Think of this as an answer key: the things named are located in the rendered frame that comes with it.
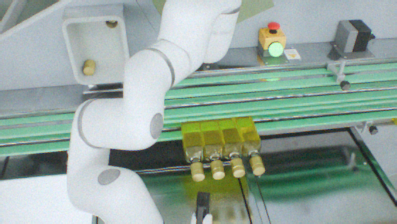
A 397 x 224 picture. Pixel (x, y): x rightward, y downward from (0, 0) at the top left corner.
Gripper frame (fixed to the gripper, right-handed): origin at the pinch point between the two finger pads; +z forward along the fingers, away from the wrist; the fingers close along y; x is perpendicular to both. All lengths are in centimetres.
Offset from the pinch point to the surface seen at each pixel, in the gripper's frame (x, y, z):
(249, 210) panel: -13.0, -12.0, 8.1
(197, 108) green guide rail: 5.2, 6.2, 30.6
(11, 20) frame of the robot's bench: 82, 15, 65
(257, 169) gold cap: -13.9, 0.7, 12.9
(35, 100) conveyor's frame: 58, 6, 29
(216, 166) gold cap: -2.4, 1.5, 11.9
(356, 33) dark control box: -44, 23, 55
